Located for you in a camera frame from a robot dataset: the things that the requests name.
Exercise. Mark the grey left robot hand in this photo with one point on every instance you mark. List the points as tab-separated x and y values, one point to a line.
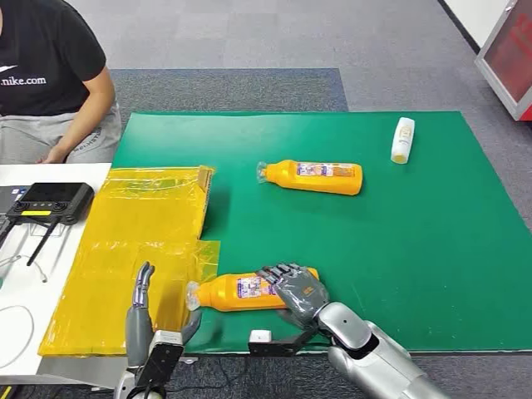
137	330

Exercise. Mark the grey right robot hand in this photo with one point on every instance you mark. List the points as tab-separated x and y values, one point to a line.
301	297

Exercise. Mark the person's left hand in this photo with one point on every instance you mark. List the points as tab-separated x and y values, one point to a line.
53	156

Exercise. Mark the orange bottle with label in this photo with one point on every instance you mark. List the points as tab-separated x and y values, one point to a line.
324	179
224	292

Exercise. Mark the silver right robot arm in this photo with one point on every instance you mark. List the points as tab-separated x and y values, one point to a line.
373	358

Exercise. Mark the person's left forearm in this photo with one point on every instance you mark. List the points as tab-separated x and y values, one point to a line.
89	113

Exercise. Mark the small white bottle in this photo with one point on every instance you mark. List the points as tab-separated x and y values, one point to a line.
402	140

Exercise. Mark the black remote controller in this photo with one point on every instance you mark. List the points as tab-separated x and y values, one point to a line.
53	198

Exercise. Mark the dark laptop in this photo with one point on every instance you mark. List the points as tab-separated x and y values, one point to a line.
9	197

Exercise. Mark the long black antenna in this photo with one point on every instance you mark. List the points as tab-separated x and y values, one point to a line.
41	242

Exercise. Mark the short black antenna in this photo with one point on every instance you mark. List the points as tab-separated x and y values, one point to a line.
5	230

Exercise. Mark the yellow plastic bag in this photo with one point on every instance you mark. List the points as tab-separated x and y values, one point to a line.
124	231

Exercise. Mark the green table mat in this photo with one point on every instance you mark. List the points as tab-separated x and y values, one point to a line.
373	248

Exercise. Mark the person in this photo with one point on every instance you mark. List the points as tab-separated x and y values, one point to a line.
41	44

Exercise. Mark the dark grey carpet mat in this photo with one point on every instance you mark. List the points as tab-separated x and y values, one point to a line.
229	91

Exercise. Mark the white and red cabinet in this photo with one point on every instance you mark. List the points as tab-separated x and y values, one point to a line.
508	60

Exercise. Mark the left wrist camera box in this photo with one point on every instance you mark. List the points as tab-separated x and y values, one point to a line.
160	358

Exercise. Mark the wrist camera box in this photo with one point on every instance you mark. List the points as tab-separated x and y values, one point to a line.
160	358
270	344

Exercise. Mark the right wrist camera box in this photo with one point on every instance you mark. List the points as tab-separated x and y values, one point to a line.
270	344

